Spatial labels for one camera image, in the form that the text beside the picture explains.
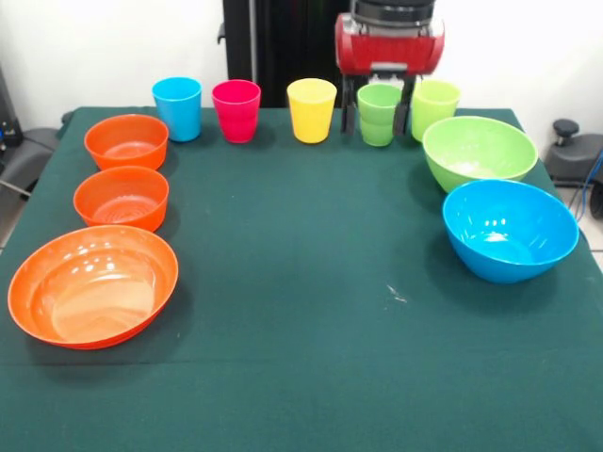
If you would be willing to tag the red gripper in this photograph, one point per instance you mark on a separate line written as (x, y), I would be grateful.
(391, 49)

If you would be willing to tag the large orange bowl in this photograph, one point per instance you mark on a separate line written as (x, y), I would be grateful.
(94, 292)

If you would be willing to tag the lime green cup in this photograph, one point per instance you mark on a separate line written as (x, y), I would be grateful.
(433, 110)

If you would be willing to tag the yellow cup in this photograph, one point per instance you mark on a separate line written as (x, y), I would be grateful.
(311, 113)

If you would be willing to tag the lime green bowl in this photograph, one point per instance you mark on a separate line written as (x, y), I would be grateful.
(476, 150)

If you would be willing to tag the dark green tablecloth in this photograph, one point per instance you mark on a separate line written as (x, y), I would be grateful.
(301, 235)

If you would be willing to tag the pink cup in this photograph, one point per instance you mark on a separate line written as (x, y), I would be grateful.
(236, 113)

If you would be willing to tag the blue bowl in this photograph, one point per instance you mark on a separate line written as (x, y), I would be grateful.
(509, 230)

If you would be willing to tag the blue cup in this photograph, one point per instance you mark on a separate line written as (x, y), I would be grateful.
(178, 113)

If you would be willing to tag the grey stand base with knob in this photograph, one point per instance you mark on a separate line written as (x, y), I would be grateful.
(575, 160)

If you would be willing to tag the small orange bowl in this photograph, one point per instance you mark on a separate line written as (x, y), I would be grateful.
(127, 136)
(122, 198)

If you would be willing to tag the black equipment box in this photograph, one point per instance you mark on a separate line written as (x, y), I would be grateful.
(9, 122)

